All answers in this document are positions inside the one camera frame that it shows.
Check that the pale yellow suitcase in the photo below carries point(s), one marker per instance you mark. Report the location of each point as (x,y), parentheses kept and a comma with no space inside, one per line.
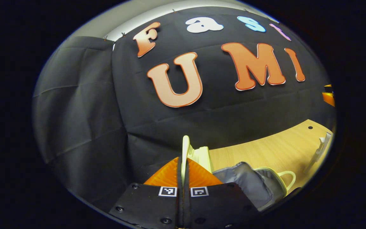
(249,181)

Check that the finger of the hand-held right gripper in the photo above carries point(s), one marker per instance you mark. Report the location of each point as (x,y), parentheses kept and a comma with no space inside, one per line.
(329,98)

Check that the white pump bottle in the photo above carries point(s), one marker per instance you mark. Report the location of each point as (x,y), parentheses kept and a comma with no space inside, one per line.
(324,143)

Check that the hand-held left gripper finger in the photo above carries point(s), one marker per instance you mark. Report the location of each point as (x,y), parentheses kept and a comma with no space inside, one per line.
(186,206)
(180,206)

